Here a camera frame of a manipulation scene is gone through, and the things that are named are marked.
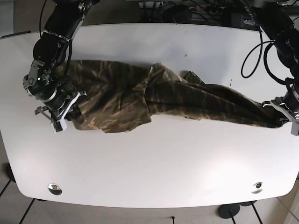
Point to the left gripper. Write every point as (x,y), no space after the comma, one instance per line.
(279,105)

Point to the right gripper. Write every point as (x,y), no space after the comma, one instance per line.
(59,104)

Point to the camouflage T-shirt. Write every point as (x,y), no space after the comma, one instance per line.
(120,97)

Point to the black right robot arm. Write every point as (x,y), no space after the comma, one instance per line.
(47,79)

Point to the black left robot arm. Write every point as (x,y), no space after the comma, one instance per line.
(269,17)

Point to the left table grommet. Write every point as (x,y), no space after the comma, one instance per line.
(54,189)

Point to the table grommet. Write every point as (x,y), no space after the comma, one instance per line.
(257,188)
(54,189)

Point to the right table grommet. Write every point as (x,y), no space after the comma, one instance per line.
(257,188)

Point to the black round stand base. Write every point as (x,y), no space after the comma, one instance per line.
(228,211)

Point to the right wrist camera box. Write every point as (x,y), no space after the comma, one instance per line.
(59,126)

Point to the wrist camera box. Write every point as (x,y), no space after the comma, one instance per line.
(59,126)
(295,128)

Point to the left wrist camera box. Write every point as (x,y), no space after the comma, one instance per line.
(295,128)

